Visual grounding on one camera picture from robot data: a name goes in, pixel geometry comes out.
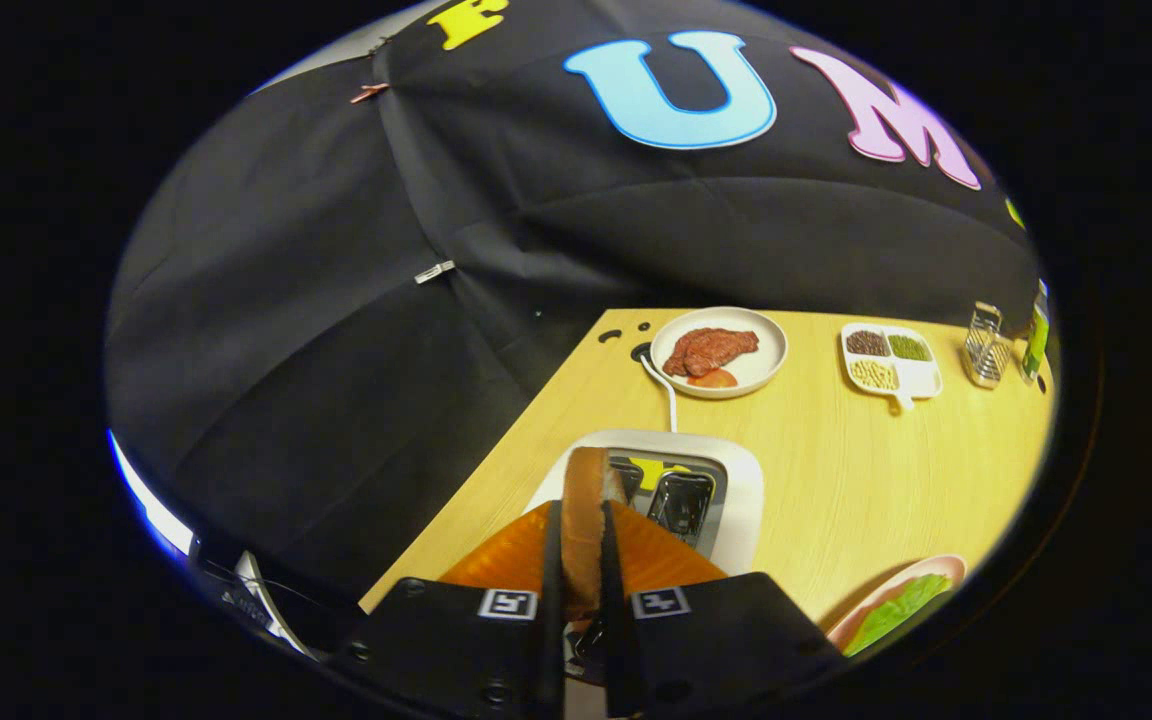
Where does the metal wire holder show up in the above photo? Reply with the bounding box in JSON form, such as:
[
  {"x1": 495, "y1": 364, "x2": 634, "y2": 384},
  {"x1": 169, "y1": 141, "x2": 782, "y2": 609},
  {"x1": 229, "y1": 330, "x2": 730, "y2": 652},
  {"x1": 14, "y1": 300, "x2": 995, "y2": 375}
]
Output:
[{"x1": 963, "y1": 301, "x2": 1012, "y2": 389}]

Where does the white toaster cable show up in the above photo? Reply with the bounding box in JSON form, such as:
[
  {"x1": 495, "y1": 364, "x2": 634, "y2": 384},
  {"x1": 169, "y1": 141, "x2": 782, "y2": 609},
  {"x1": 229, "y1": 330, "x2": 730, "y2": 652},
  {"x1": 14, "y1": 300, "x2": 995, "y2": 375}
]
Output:
[{"x1": 639, "y1": 350, "x2": 679, "y2": 433}]

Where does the white toaster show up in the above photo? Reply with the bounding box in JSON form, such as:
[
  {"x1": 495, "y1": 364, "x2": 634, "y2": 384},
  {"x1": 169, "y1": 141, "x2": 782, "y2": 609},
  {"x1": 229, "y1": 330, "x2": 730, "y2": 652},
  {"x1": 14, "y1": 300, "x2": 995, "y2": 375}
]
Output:
[{"x1": 524, "y1": 429, "x2": 765, "y2": 689}]

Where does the green bottle white cap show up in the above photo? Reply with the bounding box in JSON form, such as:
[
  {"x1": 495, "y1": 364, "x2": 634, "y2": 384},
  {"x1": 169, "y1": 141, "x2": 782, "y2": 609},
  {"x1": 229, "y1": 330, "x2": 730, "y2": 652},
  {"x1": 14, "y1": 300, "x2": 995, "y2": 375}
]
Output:
[{"x1": 1021, "y1": 280, "x2": 1050, "y2": 386}]

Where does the pink plate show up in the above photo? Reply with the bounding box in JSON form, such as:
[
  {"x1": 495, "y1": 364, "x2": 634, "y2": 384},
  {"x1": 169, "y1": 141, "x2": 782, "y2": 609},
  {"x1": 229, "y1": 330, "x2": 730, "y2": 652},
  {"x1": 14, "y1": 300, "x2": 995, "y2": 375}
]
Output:
[{"x1": 826, "y1": 553, "x2": 968, "y2": 656}]

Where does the white bread slice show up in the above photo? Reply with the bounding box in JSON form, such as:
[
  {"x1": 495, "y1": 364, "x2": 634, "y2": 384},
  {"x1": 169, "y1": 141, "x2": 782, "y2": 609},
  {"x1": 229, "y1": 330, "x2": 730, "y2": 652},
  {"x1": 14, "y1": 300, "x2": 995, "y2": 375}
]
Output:
[{"x1": 561, "y1": 447, "x2": 629, "y2": 616}]

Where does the green lettuce leaf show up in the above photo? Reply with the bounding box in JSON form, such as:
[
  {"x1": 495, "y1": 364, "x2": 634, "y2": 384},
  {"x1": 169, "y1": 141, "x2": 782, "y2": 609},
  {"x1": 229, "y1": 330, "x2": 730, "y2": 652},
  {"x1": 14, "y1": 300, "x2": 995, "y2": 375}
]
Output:
[{"x1": 841, "y1": 573, "x2": 954, "y2": 658}]

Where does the white divided dish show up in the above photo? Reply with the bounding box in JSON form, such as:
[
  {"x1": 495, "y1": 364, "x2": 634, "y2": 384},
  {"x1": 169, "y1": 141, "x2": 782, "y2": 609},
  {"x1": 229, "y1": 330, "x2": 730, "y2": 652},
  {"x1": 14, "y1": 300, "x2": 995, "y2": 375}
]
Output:
[{"x1": 840, "y1": 322, "x2": 943, "y2": 411}]

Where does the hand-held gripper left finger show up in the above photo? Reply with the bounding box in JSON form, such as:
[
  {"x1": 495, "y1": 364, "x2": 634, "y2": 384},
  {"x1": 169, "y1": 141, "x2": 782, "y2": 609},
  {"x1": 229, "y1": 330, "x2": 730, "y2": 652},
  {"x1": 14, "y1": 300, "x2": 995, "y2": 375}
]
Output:
[{"x1": 331, "y1": 500, "x2": 565, "y2": 716}]

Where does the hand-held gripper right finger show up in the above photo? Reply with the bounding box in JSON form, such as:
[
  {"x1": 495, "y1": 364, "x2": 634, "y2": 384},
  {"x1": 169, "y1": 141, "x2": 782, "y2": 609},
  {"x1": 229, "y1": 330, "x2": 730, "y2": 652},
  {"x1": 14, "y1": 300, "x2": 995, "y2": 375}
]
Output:
[{"x1": 601, "y1": 500, "x2": 847, "y2": 719}]

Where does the white round plate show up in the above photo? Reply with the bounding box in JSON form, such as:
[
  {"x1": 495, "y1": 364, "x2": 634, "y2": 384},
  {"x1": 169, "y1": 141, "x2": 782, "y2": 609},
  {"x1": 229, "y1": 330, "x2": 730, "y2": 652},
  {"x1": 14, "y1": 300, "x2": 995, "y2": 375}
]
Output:
[{"x1": 650, "y1": 306, "x2": 789, "y2": 400}]

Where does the brown meat slice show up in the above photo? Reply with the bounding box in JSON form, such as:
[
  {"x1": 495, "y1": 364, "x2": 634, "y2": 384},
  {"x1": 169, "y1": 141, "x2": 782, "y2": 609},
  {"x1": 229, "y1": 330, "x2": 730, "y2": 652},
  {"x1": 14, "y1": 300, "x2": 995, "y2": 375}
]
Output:
[{"x1": 663, "y1": 327, "x2": 760, "y2": 378}]

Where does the black backdrop cloth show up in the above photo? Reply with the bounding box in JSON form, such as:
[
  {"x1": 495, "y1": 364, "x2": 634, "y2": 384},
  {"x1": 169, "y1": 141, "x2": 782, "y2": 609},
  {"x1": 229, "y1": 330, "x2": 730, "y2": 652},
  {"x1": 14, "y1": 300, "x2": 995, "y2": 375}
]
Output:
[{"x1": 104, "y1": 0, "x2": 1042, "y2": 621}]

